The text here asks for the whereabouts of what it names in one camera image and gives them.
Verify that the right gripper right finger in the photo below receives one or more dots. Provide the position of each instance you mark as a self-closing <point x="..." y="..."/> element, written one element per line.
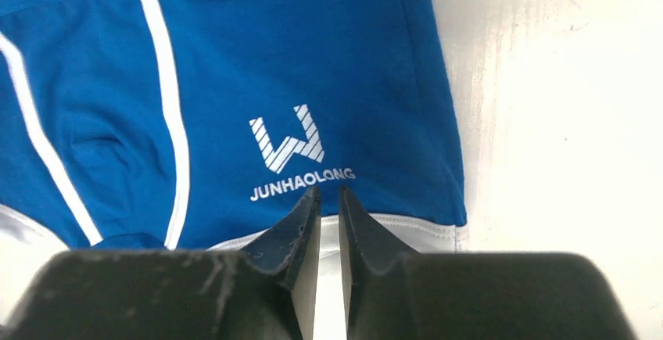
<point x="375" y="300"/>

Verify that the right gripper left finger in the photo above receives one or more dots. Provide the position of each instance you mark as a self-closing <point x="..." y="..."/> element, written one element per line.
<point x="287" y="258"/>

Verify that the blue boxer underwear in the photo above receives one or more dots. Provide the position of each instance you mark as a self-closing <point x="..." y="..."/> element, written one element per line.
<point x="198" y="124"/>

